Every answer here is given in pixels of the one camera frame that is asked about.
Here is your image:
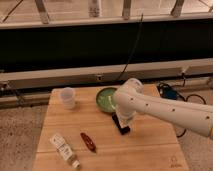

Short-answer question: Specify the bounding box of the black eraser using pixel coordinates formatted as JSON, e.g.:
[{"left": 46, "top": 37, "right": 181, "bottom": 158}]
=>
[{"left": 112, "top": 114, "right": 130, "bottom": 135}]

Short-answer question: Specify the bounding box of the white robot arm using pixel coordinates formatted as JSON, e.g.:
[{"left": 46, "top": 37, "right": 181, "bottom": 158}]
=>
[{"left": 113, "top": 78, "right": 213, "bottom": 140}]

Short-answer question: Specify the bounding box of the green bowl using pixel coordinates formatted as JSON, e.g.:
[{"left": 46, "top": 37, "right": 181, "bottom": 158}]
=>
[{"left": 96, "top": 87, "right": 116, "bottom": 113}]

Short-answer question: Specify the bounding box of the red-brown pen-like object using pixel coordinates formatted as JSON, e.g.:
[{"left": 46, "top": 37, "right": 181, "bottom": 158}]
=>
[{"left": 81, "top": 133, "right": 96, "bottom": 152}]

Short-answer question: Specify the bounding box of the clear plastic cup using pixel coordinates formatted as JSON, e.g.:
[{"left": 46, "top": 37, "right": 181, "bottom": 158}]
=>
[{"left": 59, "top": 87, "right": 75, "bottom": 109}]

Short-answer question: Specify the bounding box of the white tube bottle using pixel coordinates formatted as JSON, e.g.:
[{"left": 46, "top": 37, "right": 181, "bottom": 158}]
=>
[{"left": 50, "top": 133, "right": 80, "bottom": 169}]

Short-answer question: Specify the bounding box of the black cable by robot base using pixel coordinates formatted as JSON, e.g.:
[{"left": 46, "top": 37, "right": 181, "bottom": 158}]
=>
[{"left": 156, "top": 73, "right": 208, "bottom": 139}]

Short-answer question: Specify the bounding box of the black hanging cable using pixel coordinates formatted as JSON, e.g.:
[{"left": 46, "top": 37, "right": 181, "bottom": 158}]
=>
[{"left": 113, "top": 13, "right": 145, "bottom": 83}]

